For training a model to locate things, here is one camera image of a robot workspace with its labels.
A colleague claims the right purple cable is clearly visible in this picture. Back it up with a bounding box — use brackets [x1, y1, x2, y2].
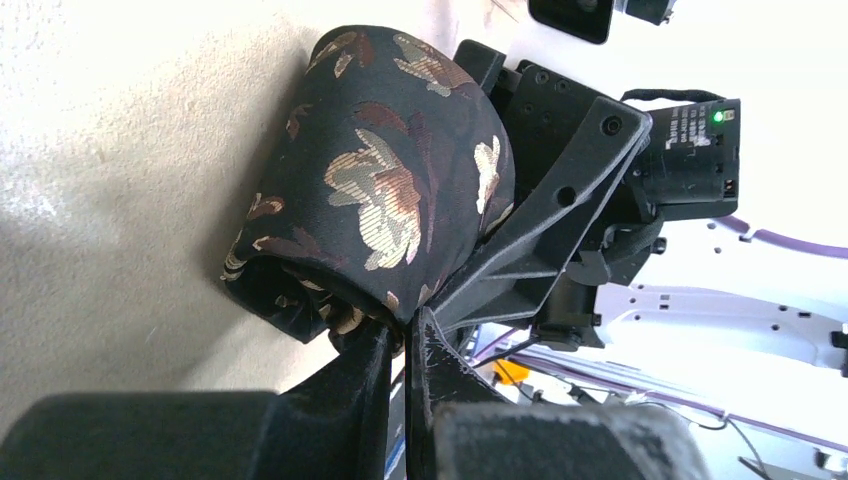
[715, 213, 848, 261]

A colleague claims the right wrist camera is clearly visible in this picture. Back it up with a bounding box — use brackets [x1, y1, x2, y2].
[527, 0, 677, 45]

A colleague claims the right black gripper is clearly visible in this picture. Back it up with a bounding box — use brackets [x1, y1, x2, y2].
[427, 40, 653, 352]

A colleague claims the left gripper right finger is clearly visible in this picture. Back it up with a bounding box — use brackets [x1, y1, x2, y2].
[405, 307, 710, 479]

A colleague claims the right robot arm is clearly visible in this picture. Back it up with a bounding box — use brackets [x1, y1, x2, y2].
[431, 40, 847, 373]

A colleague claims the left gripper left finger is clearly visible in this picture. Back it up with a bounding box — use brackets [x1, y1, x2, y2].
[1, 323, 393, 479]

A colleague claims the black floral tie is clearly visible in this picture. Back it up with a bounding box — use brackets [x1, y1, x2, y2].
[221, 25, 516, 343]

